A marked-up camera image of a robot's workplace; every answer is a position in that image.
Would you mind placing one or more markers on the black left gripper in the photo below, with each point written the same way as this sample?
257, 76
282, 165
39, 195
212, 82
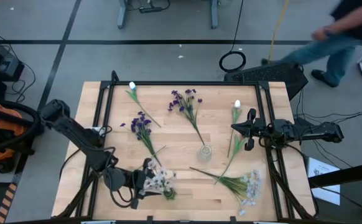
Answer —
137, 183

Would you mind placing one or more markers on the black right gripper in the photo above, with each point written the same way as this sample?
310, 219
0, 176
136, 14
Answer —
263, 130

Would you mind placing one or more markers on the white flower bunch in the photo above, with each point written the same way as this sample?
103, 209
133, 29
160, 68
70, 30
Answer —
249, 186
159, 183

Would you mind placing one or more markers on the green glass vase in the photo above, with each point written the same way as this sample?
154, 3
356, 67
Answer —
170, 195

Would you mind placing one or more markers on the purple flower bunch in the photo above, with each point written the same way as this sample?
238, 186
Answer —
181, 109
139, 123

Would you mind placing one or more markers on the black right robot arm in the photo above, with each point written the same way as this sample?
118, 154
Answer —
324, 132

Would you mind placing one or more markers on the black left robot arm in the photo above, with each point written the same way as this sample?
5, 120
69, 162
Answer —
75, 133

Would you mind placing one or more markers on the clear cut glass vase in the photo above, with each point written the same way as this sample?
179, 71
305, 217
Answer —
204, 153

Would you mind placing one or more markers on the black mesh chair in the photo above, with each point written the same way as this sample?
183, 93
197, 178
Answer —
271, 74

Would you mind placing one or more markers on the white printed paper sheet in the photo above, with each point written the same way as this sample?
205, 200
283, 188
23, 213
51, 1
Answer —
324, 180

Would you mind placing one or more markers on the black bar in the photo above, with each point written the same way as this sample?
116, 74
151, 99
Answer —
339, 177

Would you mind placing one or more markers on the grey desk leg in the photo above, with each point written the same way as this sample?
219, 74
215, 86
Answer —
122, 15
214, 15

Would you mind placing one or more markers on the person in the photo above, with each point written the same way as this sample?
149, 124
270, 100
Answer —
339, 46

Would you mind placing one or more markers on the black power strip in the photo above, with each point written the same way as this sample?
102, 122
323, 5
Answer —
150, 10

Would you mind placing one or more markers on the orange shop vacuum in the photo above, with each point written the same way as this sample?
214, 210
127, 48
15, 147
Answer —
3, 124

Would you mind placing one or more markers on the black aluminium table frame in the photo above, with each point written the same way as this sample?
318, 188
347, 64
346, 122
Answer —
184, 83

